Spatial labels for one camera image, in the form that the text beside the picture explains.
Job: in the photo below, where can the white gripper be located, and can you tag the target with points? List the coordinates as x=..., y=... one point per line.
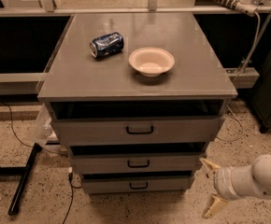
x=221, y=182

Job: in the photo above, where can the grey bottom drawer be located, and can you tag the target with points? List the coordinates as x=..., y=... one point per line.
x=160, y=183

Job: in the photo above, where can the grey drawer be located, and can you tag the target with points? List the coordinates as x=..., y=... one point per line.
x=76, y=132
x=111, y=164
x=160, y=183

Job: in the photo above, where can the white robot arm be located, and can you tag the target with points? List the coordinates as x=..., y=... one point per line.
x=234, y=183

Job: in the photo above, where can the grey middle drawer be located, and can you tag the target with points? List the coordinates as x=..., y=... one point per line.
x=111, y=164

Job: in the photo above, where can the grey top drawer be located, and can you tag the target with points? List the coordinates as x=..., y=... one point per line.
x=76, y=132

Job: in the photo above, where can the grey drawer cabinet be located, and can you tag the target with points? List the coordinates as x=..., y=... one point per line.
x=78, y=86

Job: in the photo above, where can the white paper bowl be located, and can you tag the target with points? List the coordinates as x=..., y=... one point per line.
x=151, y=62

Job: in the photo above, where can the blue soda can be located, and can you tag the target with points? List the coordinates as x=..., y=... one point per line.
x=106, y=44

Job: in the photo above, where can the clear plastic bag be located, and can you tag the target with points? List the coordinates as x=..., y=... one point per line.
x=42, y=131

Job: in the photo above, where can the white power strip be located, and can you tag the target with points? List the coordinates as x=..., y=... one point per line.
x=242, y=6

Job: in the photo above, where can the black metal floor stand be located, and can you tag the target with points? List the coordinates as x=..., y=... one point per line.
x=23, y=173

